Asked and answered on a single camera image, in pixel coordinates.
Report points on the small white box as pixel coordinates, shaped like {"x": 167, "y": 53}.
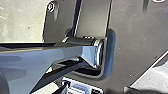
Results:
{"x": 80, "y": 87}

